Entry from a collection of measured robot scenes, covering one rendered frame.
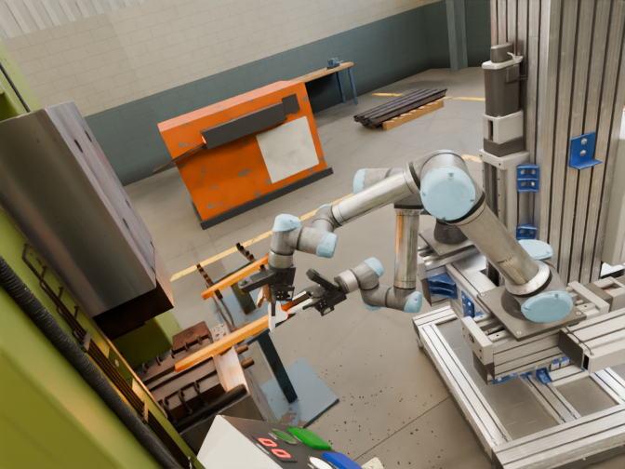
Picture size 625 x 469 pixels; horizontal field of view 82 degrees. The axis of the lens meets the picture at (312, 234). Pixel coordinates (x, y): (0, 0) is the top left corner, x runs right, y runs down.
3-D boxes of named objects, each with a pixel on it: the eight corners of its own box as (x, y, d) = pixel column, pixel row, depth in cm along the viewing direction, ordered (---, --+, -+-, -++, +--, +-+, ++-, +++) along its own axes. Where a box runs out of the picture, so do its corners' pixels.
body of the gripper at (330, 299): (320, 318, 120) (351, 301, 123) (312, 299, 116) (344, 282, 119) (311, 306, 127) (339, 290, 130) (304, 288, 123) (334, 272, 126)
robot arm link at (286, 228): (299, 223, 102) (272, 217, 103) (293, 259, 105) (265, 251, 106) (305, 217, 109) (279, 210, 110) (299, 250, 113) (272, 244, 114)
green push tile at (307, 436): (308, 429, 84) (289, 426, 78) (332, 446, 79) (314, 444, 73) (305, 436, 83) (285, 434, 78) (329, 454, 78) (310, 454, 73)
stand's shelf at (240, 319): (260, 279, 195) (259, 276, 194) (296, 314, 163) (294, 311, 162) (210, 309, 185) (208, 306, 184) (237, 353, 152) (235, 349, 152)
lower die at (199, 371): (217, 353, 122) (206, 336, 118) (229, 396, 106) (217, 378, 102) (90, 420, 112) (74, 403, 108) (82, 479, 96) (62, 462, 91)
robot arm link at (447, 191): (566, 280, 103) (449, 141, 89) (587, 318, 90) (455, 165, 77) (525, 298, 109) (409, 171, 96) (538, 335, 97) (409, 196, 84)
